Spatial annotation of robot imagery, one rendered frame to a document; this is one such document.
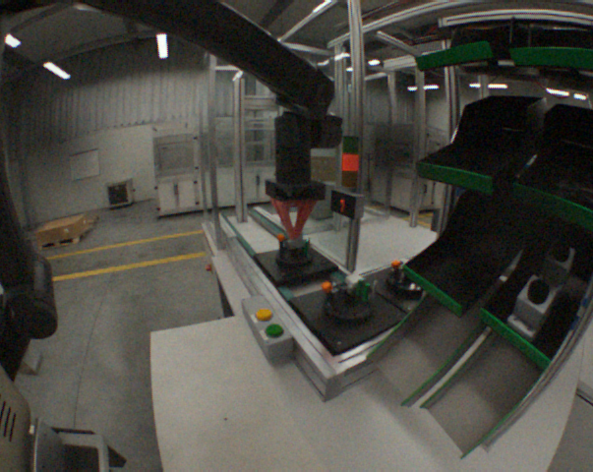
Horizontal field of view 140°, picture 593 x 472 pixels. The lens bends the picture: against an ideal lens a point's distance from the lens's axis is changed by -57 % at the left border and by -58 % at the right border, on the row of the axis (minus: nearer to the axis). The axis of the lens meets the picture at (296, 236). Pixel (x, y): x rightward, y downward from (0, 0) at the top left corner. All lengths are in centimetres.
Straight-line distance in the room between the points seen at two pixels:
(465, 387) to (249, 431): 43
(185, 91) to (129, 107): 190
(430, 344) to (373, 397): 21
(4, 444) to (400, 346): 68
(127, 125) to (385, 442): 869
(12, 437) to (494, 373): 71
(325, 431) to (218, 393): 26
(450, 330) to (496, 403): 17
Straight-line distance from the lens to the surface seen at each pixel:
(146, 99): 867
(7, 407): 43
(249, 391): 64
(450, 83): 49
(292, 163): 38
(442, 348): 48
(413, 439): 60
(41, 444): 45
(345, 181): 77
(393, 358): 52
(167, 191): 566
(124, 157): 859
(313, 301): 71
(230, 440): 58
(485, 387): 47
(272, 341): 60
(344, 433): 58
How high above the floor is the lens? 138
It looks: 20 degrees down
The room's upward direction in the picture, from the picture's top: straight up
